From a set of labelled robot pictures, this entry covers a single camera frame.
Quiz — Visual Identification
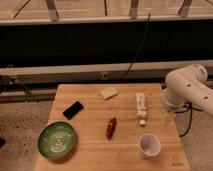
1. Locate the black hanging cable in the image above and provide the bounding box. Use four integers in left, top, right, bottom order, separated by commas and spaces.
119, 12, 152, 82

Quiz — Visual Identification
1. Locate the white tube bottle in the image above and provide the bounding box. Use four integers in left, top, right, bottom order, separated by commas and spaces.
136, 92, 147, 126

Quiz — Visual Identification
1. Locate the black rectangular block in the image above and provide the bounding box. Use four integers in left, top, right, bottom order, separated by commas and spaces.
63, 101, 83, 120

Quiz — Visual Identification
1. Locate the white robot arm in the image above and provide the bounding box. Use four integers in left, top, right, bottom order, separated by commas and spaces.
161, 64, 213, 117

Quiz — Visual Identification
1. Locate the green bowl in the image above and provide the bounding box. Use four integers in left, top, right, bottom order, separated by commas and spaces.
37, 121, 77, 160

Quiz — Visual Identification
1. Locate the white sponge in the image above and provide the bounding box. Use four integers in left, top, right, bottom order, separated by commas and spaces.
100, 87, 118, 100

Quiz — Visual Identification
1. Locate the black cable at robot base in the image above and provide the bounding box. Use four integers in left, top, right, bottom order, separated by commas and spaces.
174, 101, 203, 138

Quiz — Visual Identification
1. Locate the white cup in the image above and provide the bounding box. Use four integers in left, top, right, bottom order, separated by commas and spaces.
138, 133, 161, 159

